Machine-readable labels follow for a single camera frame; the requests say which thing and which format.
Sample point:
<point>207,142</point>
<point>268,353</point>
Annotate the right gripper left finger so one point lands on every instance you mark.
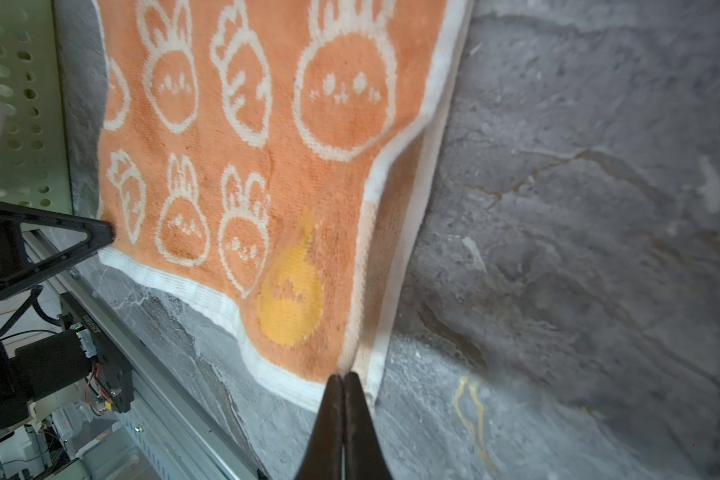
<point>323,457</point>

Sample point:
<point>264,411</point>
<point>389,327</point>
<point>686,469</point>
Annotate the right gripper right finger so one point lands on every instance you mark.
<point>363,457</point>

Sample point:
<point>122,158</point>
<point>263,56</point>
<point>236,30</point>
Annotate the yellow-green plastic basket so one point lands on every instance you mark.
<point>34,169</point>

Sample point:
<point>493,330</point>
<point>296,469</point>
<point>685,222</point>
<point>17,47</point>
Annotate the orange patterned cream towel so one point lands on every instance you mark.
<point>269,163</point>

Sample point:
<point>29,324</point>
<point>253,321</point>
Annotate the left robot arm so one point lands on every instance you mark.
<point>46,366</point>

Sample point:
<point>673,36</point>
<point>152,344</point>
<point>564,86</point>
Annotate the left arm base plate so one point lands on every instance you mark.
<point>111,374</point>

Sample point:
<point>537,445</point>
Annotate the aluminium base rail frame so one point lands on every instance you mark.
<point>173,431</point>

